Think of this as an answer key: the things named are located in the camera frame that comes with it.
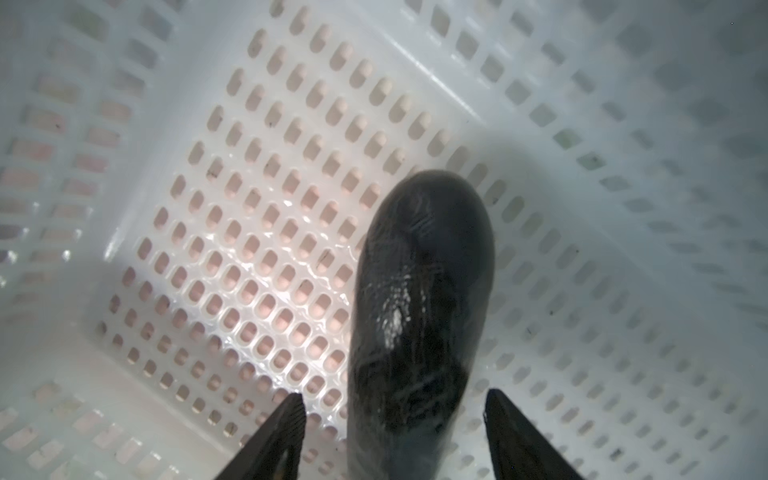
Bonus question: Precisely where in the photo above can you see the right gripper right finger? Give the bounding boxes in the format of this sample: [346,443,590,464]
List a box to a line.
[484,388,583,480]

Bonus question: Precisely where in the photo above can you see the black toy eggplant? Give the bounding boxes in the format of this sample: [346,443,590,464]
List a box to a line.
[347,170,495,479]

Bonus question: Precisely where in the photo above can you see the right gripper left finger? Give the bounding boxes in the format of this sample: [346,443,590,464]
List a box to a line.
[215,393,307,480]

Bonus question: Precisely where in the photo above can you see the white plastic mesh basket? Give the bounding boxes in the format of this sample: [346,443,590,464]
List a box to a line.
[0,0,768,480]

